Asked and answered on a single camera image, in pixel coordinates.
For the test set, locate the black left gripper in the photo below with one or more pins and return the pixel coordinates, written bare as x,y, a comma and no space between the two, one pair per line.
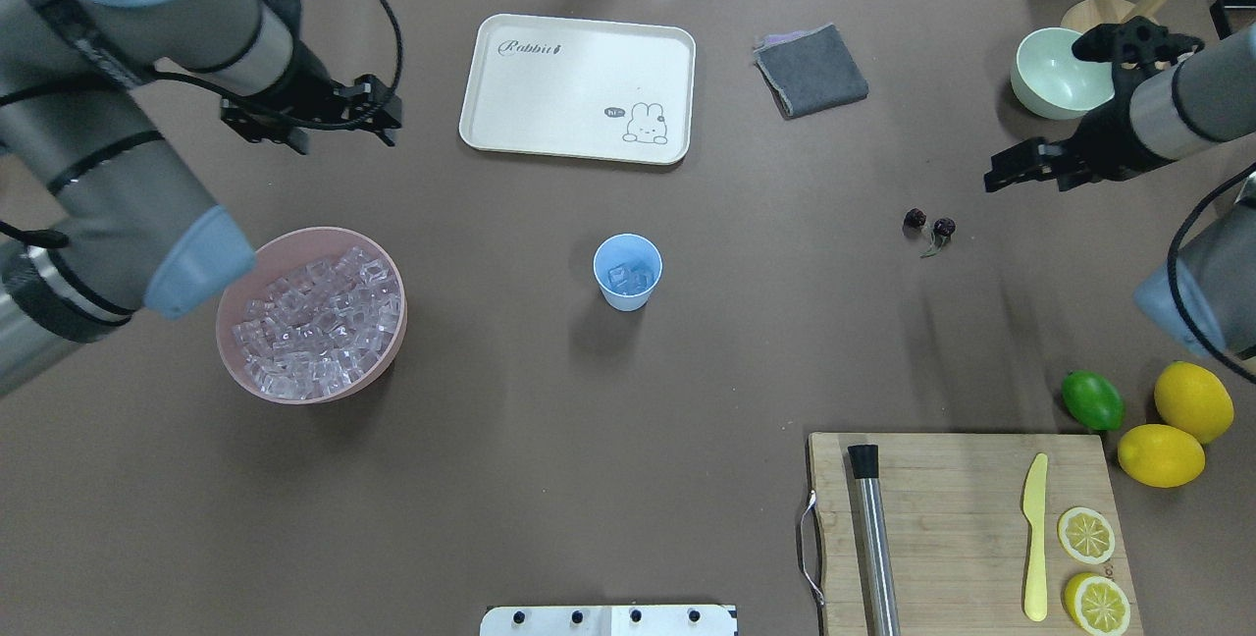
305,79

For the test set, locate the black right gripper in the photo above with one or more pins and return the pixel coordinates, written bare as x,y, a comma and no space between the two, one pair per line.
1109,145

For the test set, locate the pair of dark cherries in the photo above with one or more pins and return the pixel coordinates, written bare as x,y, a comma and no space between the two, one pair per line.
938,232

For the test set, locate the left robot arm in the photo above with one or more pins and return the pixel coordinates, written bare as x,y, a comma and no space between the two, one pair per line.
141,231

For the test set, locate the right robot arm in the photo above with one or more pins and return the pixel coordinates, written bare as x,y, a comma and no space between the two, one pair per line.
1202,293

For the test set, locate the pile of clear ice cubes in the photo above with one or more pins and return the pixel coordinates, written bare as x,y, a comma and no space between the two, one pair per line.
319,322

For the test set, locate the light blue plastic cup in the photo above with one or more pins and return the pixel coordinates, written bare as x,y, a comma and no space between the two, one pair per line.
631,249

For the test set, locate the light green bowl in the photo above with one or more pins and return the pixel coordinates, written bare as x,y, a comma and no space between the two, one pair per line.
1052,83

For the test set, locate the pink bowl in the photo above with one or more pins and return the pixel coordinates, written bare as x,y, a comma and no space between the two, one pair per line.
235,361

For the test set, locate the cream rabbit serving tray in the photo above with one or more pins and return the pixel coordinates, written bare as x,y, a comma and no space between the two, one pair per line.
560,87

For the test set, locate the green lime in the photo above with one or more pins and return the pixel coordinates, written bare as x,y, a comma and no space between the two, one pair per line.
1093,401

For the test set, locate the yellow lemon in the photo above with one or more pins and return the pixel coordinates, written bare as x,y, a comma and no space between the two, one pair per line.
1194,400
1160,456

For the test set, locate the grey folded cloth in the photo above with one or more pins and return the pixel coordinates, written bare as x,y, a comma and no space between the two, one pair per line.
810,70

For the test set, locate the yellow plastic knife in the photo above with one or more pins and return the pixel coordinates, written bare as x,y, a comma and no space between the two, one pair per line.
1033,510

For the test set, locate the lemon half lower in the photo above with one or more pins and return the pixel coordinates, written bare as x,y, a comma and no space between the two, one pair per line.
1087,535

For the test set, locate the lemon half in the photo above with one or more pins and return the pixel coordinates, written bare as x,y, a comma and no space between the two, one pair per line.
1097,605
1087,535

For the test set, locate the bamboo cutting board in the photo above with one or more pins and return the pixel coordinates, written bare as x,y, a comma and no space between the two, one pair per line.
957,538

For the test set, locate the lemon half upper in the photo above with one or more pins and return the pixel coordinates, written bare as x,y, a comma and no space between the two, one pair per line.
1097,605

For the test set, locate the steel muddler black tip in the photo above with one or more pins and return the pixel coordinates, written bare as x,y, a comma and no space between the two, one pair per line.
876,556

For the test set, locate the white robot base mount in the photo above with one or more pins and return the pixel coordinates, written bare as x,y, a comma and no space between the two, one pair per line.
699,619

